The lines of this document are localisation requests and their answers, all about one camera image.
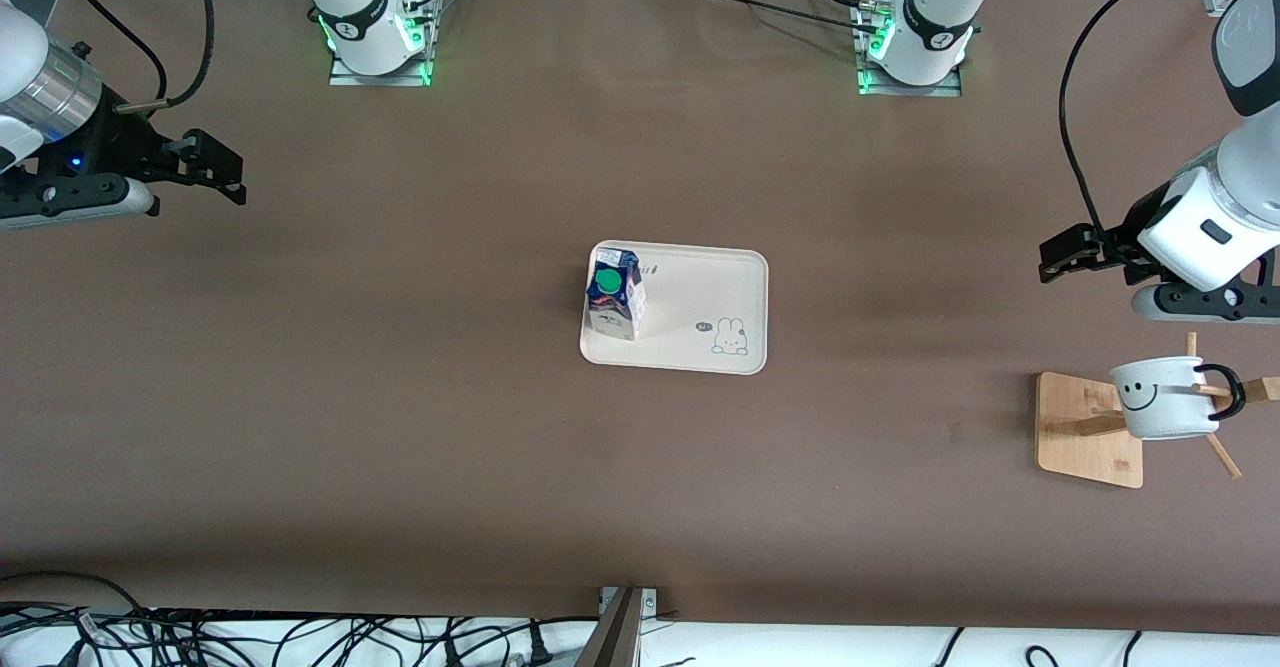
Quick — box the blue white milk carton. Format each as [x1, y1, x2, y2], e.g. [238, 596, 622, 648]
[585, 247, 647, 341]

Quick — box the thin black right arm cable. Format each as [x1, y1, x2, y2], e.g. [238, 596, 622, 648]
[68, 0, 168, 108]

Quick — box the wooden cup stand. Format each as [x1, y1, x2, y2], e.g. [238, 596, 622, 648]
[1035, 332, 1280, 490]

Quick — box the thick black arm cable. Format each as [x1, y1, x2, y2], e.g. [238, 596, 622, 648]
[1059, 0, 1243, 238]
[115, 0, 218, 114]

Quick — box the grey aluminium profile beam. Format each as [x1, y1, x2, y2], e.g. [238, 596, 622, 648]
[575, 587, 646, 667]

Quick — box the thin black table cable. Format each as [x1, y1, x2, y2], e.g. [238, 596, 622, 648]
[712, 0, 883, 34]

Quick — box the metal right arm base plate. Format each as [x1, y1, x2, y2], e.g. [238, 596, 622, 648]
[328, 7, 435, 88]

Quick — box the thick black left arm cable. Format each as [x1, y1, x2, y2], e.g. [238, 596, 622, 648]
[1059, 0, 1243, 238]

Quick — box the cream rabbit print tray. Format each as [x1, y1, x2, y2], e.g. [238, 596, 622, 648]
[580, 240, 770, 376]

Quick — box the silver metal corner bracket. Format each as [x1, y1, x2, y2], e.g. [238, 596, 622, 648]
[600, 587, 659, 620]

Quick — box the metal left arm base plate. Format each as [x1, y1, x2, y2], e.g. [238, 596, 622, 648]
[855, 2, 964, 98]

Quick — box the black looped floor cable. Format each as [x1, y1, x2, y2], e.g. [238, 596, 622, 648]
[0, 570, 153, 638]

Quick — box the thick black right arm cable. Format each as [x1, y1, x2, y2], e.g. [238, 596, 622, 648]
[115, 0, 218, 114]

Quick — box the white smiley face cup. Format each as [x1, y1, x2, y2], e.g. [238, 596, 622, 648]
[1110, 357, 1248, 441]

